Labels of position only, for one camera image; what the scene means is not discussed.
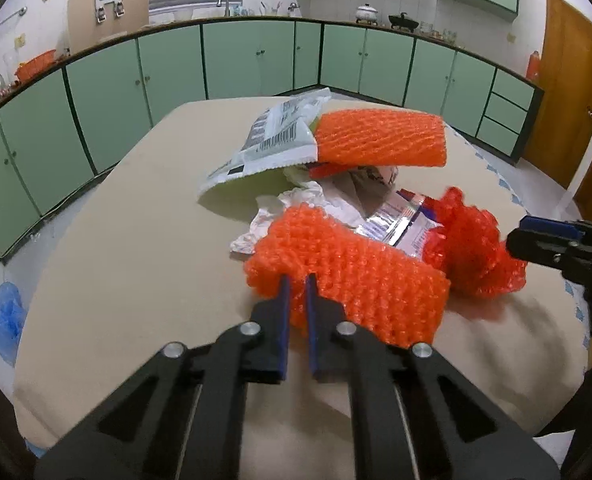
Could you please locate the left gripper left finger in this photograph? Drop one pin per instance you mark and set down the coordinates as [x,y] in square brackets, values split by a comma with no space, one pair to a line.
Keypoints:
[267,337]

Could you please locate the orange foam net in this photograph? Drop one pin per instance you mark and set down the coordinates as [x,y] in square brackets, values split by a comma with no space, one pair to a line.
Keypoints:
[379,137]
[398,298]

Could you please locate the white cooking pot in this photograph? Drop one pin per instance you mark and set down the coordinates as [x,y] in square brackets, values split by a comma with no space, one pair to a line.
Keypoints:
[366,14]

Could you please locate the orange plastic basket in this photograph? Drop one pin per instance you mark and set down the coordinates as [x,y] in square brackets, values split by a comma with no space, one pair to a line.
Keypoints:
[28,70]

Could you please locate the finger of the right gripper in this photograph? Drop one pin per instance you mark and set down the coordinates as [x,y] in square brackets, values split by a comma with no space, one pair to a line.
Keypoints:
[539,248]
[550,227]

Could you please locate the black wok pan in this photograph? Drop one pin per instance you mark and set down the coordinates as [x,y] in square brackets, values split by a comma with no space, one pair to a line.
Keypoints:
[401,21]

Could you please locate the brown cardboard box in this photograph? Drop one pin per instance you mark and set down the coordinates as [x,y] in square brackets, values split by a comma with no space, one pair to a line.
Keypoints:
[92,22]

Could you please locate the red blue snack wrapper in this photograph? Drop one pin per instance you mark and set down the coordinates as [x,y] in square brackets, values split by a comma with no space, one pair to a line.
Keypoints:
[402,221]

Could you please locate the white green snack bag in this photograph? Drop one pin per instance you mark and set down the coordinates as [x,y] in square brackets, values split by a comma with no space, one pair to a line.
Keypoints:
[282,136]

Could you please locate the white tissue paper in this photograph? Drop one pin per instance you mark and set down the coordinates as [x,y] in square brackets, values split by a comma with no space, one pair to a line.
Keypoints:
[325,197]

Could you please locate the wall towel rail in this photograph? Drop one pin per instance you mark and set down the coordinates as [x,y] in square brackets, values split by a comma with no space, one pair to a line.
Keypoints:
[16,14]

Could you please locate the blue plastic bag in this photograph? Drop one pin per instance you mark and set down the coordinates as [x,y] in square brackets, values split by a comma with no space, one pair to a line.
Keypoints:
[12,320]

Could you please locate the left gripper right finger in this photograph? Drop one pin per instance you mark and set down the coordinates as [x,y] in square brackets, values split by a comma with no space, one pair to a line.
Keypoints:
[330,335]

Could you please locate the brown wooden door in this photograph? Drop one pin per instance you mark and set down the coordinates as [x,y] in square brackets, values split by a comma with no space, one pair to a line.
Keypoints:
[563,127]

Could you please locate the crumpled red mesh net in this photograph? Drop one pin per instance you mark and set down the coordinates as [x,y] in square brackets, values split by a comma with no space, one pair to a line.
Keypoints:
[467,246]

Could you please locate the green lower kitchen cabinets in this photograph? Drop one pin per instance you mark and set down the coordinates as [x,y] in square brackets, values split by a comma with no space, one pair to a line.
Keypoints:
[75,121]

